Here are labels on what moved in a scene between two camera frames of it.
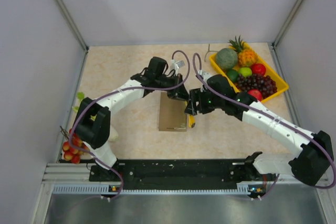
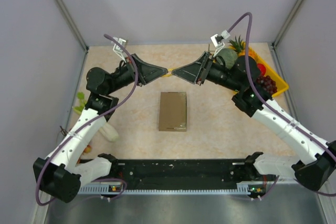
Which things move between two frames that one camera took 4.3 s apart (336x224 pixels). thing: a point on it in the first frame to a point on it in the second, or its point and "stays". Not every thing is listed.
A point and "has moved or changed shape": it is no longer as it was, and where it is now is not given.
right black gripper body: [206, 93] to [220, 75]
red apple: [258, 68] stays
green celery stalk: [114, 135] stays
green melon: [227, 58] stays
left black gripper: [181, 94] to [147, 72]
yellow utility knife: [191, 118] has moved or changed shape
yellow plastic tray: [281, 84] stays
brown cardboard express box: [172, 115] stays
